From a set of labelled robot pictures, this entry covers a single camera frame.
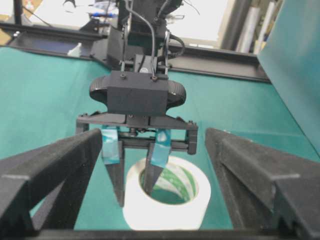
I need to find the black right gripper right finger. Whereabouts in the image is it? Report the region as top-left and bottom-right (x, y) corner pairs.
(205, 128), (320, 240)

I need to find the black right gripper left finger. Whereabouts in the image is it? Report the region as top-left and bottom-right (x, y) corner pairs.
(0, 128), (102, 240)

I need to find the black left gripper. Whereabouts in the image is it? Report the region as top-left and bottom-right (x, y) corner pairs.
(76, 111), (198, 207)

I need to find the white duct tape roll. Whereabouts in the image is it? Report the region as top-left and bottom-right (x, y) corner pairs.
(122, 156), (211, 230)

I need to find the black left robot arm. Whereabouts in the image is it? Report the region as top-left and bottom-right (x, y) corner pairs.
(76, 0), (198, 206)

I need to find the green table cloth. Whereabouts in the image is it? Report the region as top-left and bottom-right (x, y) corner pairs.
(0, 47), (320, 230)

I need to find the white crumpled paper scrap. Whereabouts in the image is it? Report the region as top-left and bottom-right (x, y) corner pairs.
(67, 42), (82, 58)

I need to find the green backdrop sheet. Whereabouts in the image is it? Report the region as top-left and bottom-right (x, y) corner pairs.
(258, 0), (320, 162)

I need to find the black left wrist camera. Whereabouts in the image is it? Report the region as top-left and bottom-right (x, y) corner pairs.
(89, 70), (187, 116)

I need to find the black aluminium table frame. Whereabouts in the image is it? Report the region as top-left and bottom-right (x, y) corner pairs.
(0, 21), (271, 84)

